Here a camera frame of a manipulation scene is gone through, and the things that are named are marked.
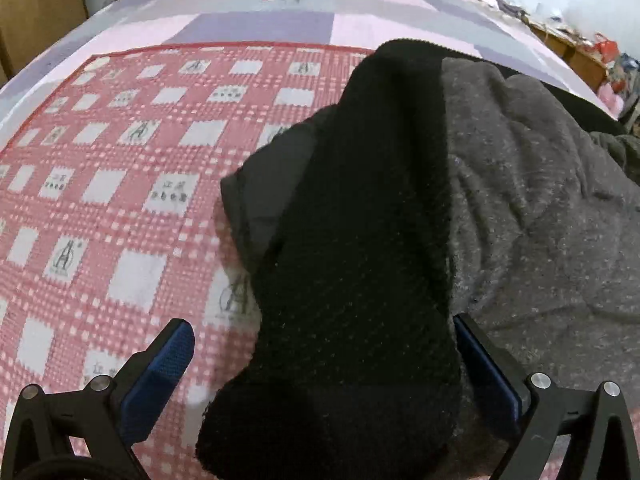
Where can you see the purple pink checked bed sheet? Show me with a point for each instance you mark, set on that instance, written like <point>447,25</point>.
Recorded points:
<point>250,25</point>

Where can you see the red checked blanket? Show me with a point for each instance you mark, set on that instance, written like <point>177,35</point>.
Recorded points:
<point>125,170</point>

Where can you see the red bag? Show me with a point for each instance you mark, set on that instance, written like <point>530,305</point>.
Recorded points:
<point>606,49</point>

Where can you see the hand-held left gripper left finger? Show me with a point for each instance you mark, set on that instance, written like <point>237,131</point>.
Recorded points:
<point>162,365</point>

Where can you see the wooden wardrobe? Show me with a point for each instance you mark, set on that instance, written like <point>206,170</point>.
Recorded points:
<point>35,10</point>

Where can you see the pink fluffy item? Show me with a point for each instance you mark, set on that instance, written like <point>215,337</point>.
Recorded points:
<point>611,99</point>

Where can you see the grey black quilted jacket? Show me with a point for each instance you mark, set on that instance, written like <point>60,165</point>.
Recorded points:
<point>500,185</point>

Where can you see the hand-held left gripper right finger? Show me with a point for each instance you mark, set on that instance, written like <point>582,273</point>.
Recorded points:
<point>487,365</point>

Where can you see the wooden cabinet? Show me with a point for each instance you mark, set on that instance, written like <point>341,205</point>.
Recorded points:
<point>580,57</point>

